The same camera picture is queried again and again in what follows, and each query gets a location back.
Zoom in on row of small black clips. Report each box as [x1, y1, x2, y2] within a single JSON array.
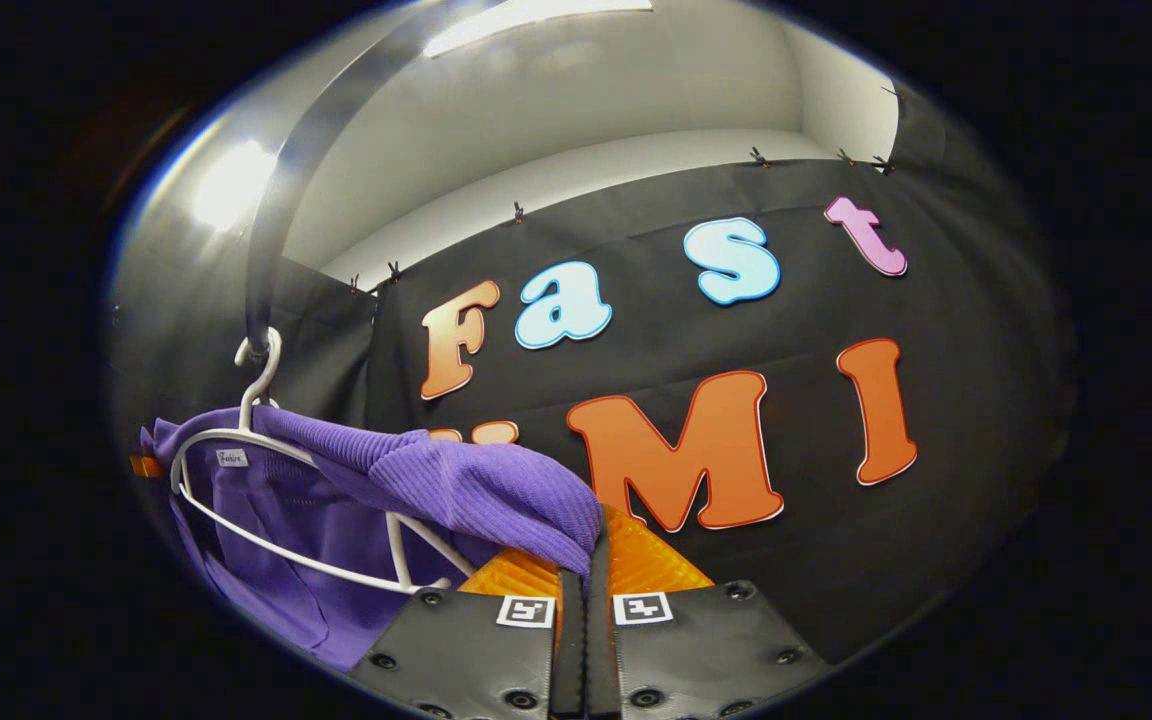
[[346, 85, 902, 296]]

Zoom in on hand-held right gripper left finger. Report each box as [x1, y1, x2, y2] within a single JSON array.
[[348, 545, 587, 720]]

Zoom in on bright ceiling light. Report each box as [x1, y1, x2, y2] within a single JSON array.
[[421, 0, 655, 59], [191, 138, 277, 233]]

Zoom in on black metal clothes rack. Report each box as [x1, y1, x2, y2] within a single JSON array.
[[244, 0, 512, 361]]

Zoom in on white plastic clothes hanger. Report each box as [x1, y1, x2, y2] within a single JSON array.
[[169, 327, 482, 596]]

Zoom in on purple corduroy jacket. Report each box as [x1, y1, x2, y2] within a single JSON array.
[[139, 405, 605, 673]]

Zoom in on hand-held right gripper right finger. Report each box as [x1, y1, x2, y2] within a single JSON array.
[[586, 505, 832, 720]]

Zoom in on black backdrop cloth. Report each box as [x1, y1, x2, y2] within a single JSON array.
[[106, 80, 1077, 666]]

